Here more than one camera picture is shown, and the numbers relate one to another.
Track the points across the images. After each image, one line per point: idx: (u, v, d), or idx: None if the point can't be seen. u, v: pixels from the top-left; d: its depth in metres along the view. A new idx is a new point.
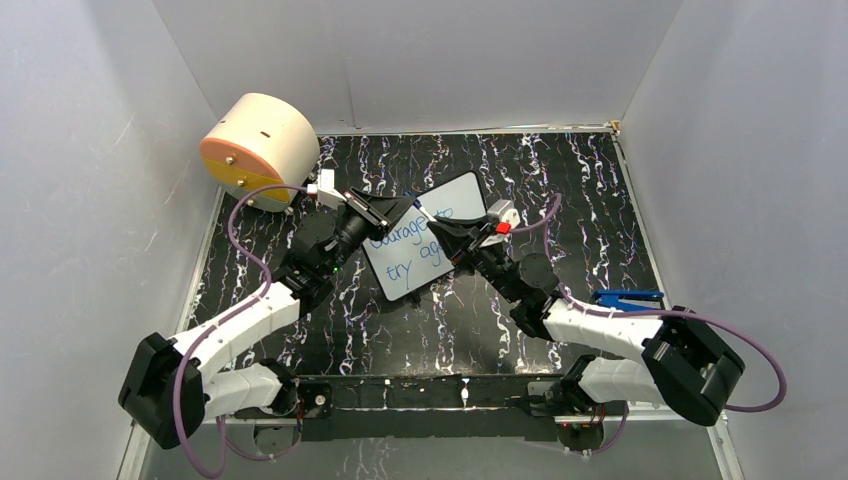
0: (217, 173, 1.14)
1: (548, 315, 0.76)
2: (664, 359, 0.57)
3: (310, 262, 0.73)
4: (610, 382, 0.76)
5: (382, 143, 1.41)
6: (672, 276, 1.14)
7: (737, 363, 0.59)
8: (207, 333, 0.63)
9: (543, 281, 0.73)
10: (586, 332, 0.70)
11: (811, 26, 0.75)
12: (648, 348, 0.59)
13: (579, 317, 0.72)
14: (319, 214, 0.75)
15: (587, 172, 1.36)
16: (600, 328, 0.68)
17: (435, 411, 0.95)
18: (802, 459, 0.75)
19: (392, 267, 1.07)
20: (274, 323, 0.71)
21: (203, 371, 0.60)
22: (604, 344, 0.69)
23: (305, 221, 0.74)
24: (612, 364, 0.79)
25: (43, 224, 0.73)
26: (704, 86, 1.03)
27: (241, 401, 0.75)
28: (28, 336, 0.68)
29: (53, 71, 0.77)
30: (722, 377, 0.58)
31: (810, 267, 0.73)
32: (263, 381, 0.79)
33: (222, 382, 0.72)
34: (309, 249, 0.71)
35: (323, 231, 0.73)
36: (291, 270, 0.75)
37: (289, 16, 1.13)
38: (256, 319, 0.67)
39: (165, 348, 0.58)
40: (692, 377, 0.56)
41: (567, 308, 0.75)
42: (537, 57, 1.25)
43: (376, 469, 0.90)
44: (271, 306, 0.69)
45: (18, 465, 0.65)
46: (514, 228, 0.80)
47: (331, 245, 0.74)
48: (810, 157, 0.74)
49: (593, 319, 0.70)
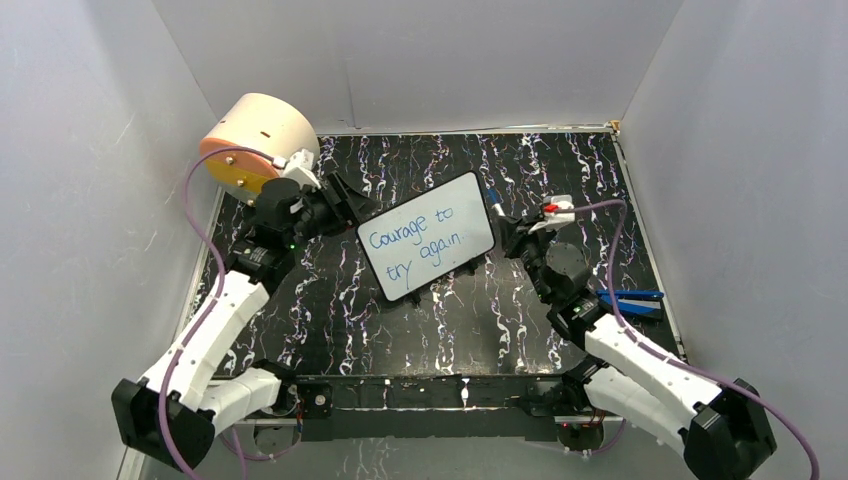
0: (217, 173, 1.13)
1: (593, 328, 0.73)
2: (711, 429, 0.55)
3: (273, 227, 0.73)
4: (622, 403, 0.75)
5: (382, 143, 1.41)
6: (672, 277, 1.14)
7: (772, 448, 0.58)
8: (178, 359, 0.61)
9: (572, 272, 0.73)
10: (630, 364, 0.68)
11: (812, 26, 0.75)
12: (699, 414, 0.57)
13: (628, 345, 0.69)
14: (279, 182, 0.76)
15: (587, 172, 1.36)
16: (650, 369, 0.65)
17: (435, 410, 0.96)
18: (802, 461, 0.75)
19: (392, 267, 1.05)
20: (243, 316, 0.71)
21: (188, 399, 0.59)
22: (643, 382, 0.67)
23: (267, 189, 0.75)
24: (632, 386, 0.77)
25: (43, 223, 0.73)
26: (704, 87, 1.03)
27: (247, 408, 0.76)
28: (29, 334, 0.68)
29: (52, 72, 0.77)
30: (754, 457, 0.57)
31: (810, 267, 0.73)
32: (257, 380, 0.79)
33: (221, 394, 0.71)
34: (274, 207, 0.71)
35: (288, 193, 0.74)
36: (244, 250, 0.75)
37: (289, 16, 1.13)
38: (223, 322, 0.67)
39: (140, 389, 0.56)
40: (729, 453, 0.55)
41: (617, 330, 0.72)
42: (536, 57, 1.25)
43: (376, 469, 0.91)
44: (233, 303, 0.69)
45: (17, 467, 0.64)
46: (562, 210, 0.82)
47: (296, 207, 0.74)
48: (812, 157, 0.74)
49: (643, 354, 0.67)
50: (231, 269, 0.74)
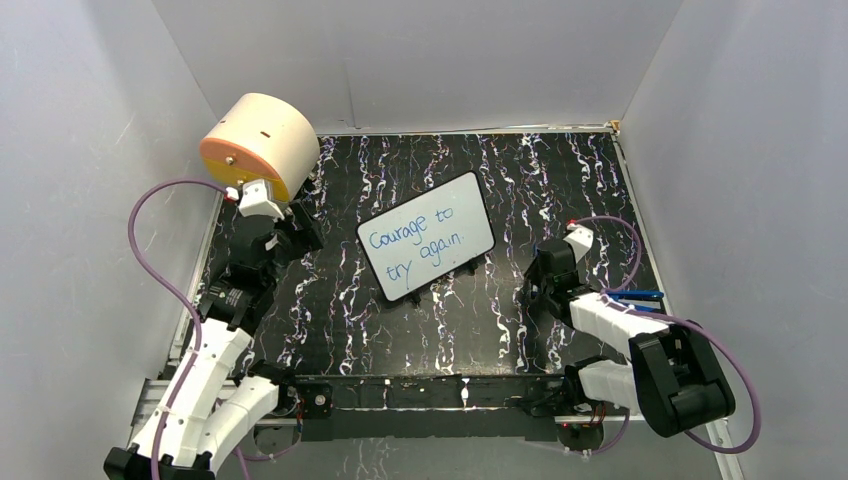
0: (216, 172, 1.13)
1: (577, 299, 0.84)
2: (647, 349, 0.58)
3: (250, 263, 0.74)
4: (603, 380, 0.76)
5: (382, 143, 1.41)
6: (672, 276, 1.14)
7: (726, 401, 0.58)
8: (165, 420, 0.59)
9: (556, 248, 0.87)
10: (602, 320, 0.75)
11: (812, 26, 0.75)
12: (639, 339, 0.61)
13: (603, 307, 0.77)
14: (248, 219, 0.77)
15: (587, 172, 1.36)
16: (612, 318, 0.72)
17: (435, 411, 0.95)
18: (800, 461, 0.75)
19: (392, 267, 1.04)
20: (228, 363, 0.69)
21: (181, 460, 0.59)
22: (611, 336, 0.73)
23: (239, 226, 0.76)
24: (615, 365, 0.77)
25: (43, 224, 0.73)
26: (704, 87, 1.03)
27: (248, 423, 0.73)
28: (28, 333, 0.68)
29: (53, 73, 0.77)
30: (701, 398, 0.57)
31: (811, 267, 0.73)
32: (253, 394, 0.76)
33: (218, 428, 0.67)
34: (251, 244, 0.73)
35: (262, 228, 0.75)
36: (218, 293, 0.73)
37: (288, 17, 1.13)
38: (206, 375, 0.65)
39: (132, 457, 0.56)
40: (668, 378, 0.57)
41: (595, 299, 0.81)
42: (536, 58, 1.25)
43: (376, 469, 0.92)
44: (215, 354, 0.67)
45: (18, 466, 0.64)
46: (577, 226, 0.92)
47: (271, 243, 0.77)
48: (811, 158, 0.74)
49: (612, 311, 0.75)
50: (207, 317, 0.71)
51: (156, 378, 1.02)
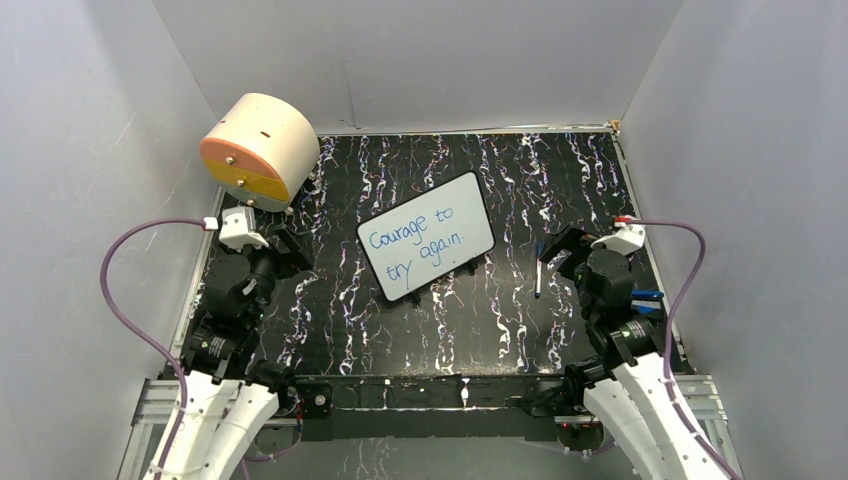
0: (215, 172, 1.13)
1: (635, 364, 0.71)
2: None
3: (231, 310, 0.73)
4: (615, 426, 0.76)
5: (382, 143, 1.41)
6: (672, 276, 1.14)
7: None
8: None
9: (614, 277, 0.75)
10: (652, 412, 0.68)
11: (813, 25, 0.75)
12: None
13: (661, 397, 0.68)
14: (223, 261, 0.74)
15: (587, 172, 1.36)
16: (670, 432, 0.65)
17: (435, 410, 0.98)
18: (799, 461, 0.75)
19: (392, 267, 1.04)
20: (218, 408, 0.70)
21: None
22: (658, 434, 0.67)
23: (213, 271, 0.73)
24: (630, 408, 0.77)
25: (43, 222, 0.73)
26: (704, 87, 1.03)
27: (248, 441, 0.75)
28: (28, 332, 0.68)
29: (52, 72, 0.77)
30: None
31: (812, 266, 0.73)
32: (249, 410, 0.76)
33: (217, 459, 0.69)
34: (228, 294, 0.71)
35: (238, 274, 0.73)
36: (199, 344, 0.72)
37: (288, 16, 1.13)
38: (195, 430, 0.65)
39: None
40: None
41: (658, 377, 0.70)
42: (536, 57, 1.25)
43: (376, 468, 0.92)
44: (200, 410, 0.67)
45: (18, 465, 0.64)
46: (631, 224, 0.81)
47: (247, 288, 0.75)
48: (812, 157, 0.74)
49: (673, 414, 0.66)
50: (192, 369, 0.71)
51: (156, 378, 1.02)
